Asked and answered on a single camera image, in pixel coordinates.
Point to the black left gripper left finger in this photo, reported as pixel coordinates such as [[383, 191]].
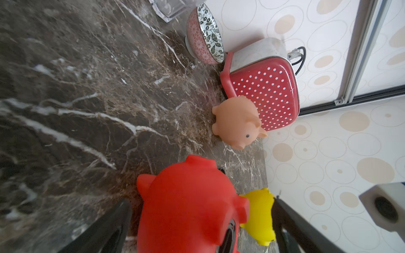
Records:
[[107, 234]]

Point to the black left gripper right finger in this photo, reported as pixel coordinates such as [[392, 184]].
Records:
[[294, 233]]

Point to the red piggy bank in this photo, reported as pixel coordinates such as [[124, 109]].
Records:
[[190, 207]]

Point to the yellow piggy bank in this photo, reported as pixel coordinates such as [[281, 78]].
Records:
[[260, 222]]

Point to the pink piggy bank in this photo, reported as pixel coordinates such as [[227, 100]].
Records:
[[237, 122]]

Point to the red polka dot toaster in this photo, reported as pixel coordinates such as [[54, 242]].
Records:
[[263, 72]]

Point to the floral patterned bowl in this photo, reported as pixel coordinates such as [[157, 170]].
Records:
[[203, 38]]

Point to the clear drinking glass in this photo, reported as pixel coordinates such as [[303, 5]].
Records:
[[170, 9]]

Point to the aluminium frame rail back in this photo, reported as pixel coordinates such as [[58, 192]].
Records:
[[366, 29]]

